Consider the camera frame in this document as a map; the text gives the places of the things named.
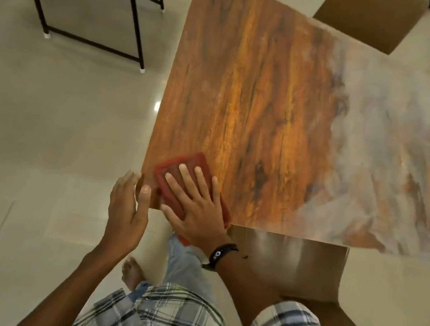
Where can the person's right hand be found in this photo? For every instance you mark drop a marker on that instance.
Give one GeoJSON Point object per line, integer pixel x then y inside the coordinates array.
{"type": "Point", "coordinates": [201, 218]}

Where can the person's left hand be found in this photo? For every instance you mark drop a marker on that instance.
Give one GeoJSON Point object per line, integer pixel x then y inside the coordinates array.
{"type": "Point", "coordinates": [125, 220]}

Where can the person's right little finger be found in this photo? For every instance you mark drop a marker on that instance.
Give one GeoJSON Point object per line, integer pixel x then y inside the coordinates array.
{"type": "Point", "coordinates": [216, 191]}

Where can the person's left thumb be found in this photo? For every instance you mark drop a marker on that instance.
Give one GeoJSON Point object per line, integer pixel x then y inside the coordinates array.
{"type": "Point", "coordinates": [145, 201]}

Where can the person's right middle finger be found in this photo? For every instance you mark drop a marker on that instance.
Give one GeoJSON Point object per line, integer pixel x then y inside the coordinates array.
{"type": "Point", "coordinates": [188, 181]}

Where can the person's right thumb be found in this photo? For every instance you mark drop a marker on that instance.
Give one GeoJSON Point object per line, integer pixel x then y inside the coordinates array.
{"type": "Point", "coordinates": [171, 215]}

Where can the red cleaning cloth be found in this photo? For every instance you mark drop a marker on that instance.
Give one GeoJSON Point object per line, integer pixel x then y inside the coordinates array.
{"type": "Point", "coordinates": [174, 165]}

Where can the person's left forearm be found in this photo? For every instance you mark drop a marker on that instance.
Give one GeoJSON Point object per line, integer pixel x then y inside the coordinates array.
{"type": "Point", "coordinates": [77, 289]}

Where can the person's right forearm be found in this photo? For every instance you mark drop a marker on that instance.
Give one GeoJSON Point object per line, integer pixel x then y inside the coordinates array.
{"type": "Point", "coordinates": [245, 288]}

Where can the blue jeans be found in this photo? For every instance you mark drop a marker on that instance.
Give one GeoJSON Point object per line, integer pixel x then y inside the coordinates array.
{"type": "Point", "coordinates": [188, 268]}

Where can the black wristband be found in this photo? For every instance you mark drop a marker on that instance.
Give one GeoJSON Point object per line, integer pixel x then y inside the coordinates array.
{"type": "Point", "coordinates": [220, 254]}

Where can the person's bare foot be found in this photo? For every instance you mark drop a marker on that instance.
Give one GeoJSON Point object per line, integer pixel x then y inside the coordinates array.
{"type": "Point", "coordinates": [132, 273]}

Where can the brown wooden table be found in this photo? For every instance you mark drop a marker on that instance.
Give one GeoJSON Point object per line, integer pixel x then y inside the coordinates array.
{"type": "Point", "coordinates": [278, 110]}

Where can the plaid shirt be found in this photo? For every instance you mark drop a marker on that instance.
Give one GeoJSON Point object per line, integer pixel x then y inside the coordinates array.
{"type": "Point", "coordinates": [177, 319]}

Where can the black metal frame chair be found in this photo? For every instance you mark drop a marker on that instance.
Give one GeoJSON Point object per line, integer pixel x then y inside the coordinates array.
{"type": "Point", "coordinates": [133, 18]}

